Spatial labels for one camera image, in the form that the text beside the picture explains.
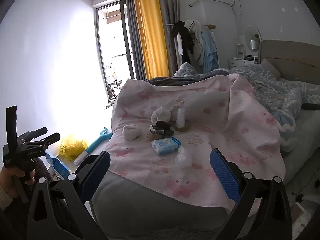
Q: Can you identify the blue pet food bag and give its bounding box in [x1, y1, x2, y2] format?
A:
[45, 151, 73, 180]

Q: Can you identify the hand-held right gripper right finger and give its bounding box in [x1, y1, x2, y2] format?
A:
[209, 148, 293, 240]

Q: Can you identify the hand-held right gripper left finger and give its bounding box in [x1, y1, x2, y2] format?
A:
[26, 151, 112, 240]

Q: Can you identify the blue patterned blanket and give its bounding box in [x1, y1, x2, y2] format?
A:
[174, 62, 320, 152]

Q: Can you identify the crumpled clear plastic bag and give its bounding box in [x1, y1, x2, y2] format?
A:
[175, 146, 193, 169]

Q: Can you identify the blue wet wipes pack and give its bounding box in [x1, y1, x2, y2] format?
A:
[151, 137, 182, 156]

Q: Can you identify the yellow curtain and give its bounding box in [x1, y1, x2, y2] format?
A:
[132, 0, 170, 80]

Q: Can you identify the grey curtain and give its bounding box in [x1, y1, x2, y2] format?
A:
[156, 0, 181, 77]
[125, 0, 147, 81]

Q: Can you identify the pink printed bed sheet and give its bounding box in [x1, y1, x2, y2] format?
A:
[110, 74, 287, 209]

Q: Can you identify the light blue hanging garment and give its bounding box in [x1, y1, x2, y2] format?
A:
[200, 30, 220, 74]

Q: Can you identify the black hanging garment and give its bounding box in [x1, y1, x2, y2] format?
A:
[171, 21, 195, 56]

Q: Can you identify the grey pillow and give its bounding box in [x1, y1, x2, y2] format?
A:
[260, 59, 282, 79]

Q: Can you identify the white shelf organizer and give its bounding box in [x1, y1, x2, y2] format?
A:
[236, 35, 247, 60]

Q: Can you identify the person's left hand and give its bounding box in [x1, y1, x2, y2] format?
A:
[0, 166, 35, 198]

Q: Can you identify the black object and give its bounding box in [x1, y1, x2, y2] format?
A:
[301, 102, 320, 111]

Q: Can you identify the beige bed headboard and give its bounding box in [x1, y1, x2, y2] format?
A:
[260, 40, 320, 84]

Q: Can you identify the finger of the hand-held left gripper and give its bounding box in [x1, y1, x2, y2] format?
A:
[30, 132, 61, 151]
[19, 127, 48, 141]

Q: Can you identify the dark grey blanket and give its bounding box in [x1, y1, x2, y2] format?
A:
[146, 76, 200, 86]

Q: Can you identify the teal dinosaur grabber toy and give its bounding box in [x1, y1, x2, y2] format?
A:
[73, 127, 113, 166]

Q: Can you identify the yellow plastic bag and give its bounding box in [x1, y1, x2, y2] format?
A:
[59, 134, 89, 162]

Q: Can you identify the white dresser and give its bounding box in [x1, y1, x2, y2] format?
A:
[228, 56, 260, 70]

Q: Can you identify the round vanity mirror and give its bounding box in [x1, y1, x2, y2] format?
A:
[244, 24, 262, 56]

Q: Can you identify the clear bottle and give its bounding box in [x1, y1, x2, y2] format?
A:
[176, 107, 186, 127]

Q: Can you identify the white sock ball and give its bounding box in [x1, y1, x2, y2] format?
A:
[122, 124, 141, 141]

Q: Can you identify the white hanging garment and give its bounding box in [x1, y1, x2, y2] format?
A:
[184, 19, 205, 67]

